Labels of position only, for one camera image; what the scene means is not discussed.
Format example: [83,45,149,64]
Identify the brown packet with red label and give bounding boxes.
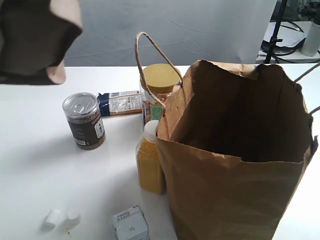
[0,0,83,85]

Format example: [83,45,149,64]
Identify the white marshmallow right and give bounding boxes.
[66,208,82,226]

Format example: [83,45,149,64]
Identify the black cables on desk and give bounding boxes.
[259,21,307,63]

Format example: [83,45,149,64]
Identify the white papers on desk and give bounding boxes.
[263,22,306,48]

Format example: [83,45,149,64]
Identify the brown paper bag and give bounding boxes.
[135,31,320,240]

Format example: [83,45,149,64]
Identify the white marshmallow left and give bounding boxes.
[44,209,62,228]

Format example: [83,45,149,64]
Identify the yellow grain bottle white cap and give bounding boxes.
[136,120,166,195]

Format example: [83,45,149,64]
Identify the blue cracker package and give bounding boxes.
[97,90,142,117]

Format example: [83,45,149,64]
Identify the white thermos bottle black lid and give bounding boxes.
[300,12,320,57]

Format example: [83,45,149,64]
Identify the white marshmallow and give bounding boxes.
[44,209,62,228]
[66,208,82,226]

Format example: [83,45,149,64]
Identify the white backdrop cloth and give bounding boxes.
[65,0,276,67]

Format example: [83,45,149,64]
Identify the black tripod stand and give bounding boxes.
[263,0,288,64]

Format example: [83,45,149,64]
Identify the yellow lid plastic jar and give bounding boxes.
[140,63,181,124]

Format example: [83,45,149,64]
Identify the grey white carton box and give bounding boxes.
[111,205,150,240]

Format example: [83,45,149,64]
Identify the clear can brown label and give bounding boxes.
[62,92,106,150]

